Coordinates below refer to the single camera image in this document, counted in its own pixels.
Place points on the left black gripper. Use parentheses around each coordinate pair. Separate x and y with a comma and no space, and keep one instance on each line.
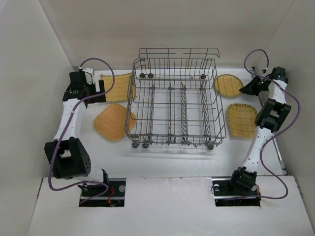
(99,97)

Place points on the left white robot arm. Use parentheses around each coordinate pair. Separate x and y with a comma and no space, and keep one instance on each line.
(66,154)

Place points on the rectangular woven bamboo plate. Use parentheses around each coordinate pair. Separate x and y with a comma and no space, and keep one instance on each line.
(120,90)

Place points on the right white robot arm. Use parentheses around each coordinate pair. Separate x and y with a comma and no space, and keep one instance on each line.
(267,122)

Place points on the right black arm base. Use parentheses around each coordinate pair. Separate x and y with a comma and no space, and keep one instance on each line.
(226,195)

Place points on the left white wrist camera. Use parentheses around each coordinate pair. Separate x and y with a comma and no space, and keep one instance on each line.
(90,75)

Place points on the round woven bamboo plate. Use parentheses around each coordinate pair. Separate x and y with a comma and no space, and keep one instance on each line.
(228,85)

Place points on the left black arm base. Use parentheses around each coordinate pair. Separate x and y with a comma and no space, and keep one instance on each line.
(113,197)

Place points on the shovel-shaped woven bamboo plate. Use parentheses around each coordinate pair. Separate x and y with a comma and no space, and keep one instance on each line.
(241,119)

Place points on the grey wire dish rack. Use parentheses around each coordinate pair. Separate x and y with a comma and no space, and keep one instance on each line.
(172,99)

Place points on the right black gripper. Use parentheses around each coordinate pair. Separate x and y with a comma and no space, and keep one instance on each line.
(252,88)

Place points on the square woven bamboo plate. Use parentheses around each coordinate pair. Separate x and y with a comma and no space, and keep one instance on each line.
(111,122)

